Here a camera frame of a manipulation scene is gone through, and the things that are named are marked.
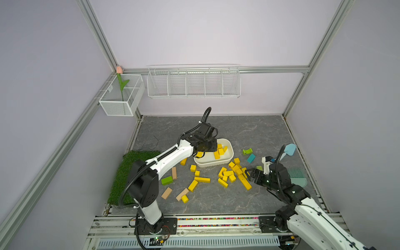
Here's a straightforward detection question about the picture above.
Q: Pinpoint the long yellow block diagonal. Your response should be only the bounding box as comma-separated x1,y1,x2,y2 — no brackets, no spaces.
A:
238,175,252,191

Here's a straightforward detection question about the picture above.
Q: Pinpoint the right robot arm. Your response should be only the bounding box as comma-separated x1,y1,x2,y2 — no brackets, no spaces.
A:
245,161,374,250

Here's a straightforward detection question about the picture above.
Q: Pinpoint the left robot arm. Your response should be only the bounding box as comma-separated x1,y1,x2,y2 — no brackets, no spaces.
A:
118,121,218,233

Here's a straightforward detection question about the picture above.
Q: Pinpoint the teal triangle block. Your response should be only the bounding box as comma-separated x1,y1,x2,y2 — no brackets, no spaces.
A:
247,154,256,164

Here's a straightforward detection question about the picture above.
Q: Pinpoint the teal toy rake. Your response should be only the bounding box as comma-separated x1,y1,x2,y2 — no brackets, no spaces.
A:
287,168,308,187

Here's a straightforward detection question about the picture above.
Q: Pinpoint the white plastic bin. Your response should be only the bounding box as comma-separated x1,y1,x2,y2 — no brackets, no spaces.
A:
194,139,234,167

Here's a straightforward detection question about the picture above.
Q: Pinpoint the green arch block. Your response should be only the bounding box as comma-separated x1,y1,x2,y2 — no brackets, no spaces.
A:
242,148,253,155

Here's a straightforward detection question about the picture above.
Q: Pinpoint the teal toy shovel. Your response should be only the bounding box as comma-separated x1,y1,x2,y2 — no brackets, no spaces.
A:
280,143,297,160

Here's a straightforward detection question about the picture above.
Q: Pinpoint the yellow block right pile left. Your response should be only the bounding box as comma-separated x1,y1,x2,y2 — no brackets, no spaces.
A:
218,178,228,188

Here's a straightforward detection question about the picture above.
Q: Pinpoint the long yellow block left pile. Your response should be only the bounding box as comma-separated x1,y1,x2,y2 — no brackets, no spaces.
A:
194,177,210,183

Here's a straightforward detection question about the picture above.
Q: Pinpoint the natural wood plank block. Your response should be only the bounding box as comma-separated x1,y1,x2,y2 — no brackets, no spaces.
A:
172,167,178,180

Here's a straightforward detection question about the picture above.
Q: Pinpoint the yellow rectangular block left pile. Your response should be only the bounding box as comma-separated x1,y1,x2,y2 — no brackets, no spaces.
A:
188,180,199,192

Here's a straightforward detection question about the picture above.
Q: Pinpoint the green wedge block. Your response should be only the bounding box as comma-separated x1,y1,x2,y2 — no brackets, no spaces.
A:
161,176,174,185

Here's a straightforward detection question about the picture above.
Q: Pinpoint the natural wood long block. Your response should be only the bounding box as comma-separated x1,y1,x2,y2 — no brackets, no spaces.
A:
176,188,189,201

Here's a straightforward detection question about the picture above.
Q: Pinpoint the yellow half cylinder block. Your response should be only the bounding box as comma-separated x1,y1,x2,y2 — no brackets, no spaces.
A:
181,195,189,204

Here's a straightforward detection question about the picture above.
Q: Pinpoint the natural wood block lower left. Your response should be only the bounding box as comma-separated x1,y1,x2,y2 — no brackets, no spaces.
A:
161,188,173,200

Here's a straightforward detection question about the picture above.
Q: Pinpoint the green artificial grass mat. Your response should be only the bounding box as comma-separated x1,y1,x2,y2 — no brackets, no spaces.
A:
107,151,160,206

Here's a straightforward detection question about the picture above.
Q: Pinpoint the artificial pink tulip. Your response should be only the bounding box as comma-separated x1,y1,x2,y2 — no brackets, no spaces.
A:
116,66,130,102

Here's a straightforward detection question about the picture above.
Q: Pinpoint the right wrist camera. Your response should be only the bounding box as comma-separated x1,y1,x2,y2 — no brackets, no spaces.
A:
261,156,275,175

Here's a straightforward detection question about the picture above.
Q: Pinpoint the white wire wall rack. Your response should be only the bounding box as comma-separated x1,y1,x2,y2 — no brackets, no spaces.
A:
147,64,242,99

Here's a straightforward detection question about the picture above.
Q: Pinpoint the white mesh wall basket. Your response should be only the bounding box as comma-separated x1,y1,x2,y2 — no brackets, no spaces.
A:
99,74,145,117

